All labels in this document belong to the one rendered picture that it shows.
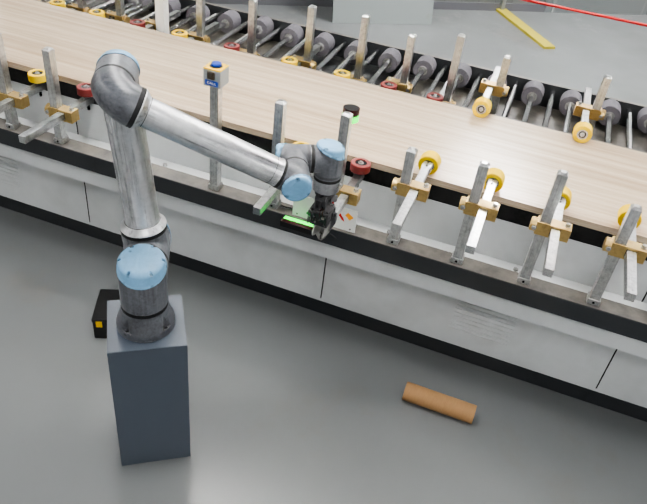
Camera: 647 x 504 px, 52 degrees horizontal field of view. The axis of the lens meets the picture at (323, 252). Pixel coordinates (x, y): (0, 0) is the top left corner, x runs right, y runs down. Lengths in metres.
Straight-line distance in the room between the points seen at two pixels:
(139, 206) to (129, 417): 0.76
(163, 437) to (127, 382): 0.33
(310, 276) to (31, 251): 1.44
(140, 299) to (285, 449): 0.92
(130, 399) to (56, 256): 1.38
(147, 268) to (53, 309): 1.26
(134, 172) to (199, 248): 1.25
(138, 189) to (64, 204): 1.55
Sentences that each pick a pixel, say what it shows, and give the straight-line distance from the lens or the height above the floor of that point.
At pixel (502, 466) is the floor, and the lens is 2.87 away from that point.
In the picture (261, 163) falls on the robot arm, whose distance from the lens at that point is 1.94.
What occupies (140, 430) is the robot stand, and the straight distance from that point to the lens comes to 2.54.
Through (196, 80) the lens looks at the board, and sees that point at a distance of 3.20.
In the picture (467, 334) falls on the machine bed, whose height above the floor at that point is 0.18.
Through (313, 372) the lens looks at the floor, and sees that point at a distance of 2.98.
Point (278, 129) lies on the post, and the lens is 2.50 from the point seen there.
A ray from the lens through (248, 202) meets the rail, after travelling 2.70.
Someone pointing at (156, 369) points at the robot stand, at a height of 0.50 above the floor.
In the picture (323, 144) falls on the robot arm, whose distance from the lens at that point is 2.12.
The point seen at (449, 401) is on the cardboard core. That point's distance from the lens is 2.90.
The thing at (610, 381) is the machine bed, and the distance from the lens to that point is 3.12.
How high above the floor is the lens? 2.21
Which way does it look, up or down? 38 degrees down
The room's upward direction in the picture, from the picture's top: 7 degrees clockwise
